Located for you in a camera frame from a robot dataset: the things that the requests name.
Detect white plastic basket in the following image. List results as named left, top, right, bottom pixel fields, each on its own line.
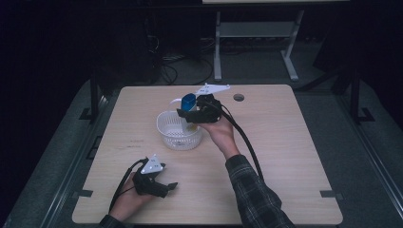
left=156, top=97, right=203, bottom=152

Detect left hand-held gripper black cable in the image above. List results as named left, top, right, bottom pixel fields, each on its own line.
left=107, top=157, right=148, bottom=214

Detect hand-held gripper black cable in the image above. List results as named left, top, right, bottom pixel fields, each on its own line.
left=107, top=157, right=148, bottom=214
left=205, top=100, right=265, bottom=182

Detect person's right hand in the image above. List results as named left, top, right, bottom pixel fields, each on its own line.
left=197, top=114, right=241, bottom=160

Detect grey metal stand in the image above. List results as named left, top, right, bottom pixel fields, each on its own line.
left=213, top=9, right=306, bottom=83

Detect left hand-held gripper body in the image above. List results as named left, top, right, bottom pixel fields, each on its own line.
left=131, top=153, right=169, bottom=198

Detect black floor cables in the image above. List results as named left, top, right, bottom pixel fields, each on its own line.
left=157, top=54, right=215, bottom=86

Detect person's left hand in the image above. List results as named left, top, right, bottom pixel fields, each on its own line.
left=109, top=172, right=155, bottom=222

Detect white shampoo bottle blue cap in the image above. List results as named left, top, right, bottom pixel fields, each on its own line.
left=180, top=92, right=201, bottom=133

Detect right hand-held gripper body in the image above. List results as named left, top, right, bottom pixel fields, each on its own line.
left=194, top=82, right=232, bottom=124

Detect right hand-held gripper black cable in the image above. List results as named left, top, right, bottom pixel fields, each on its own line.
left=205, top=100, right=265, bottom=182

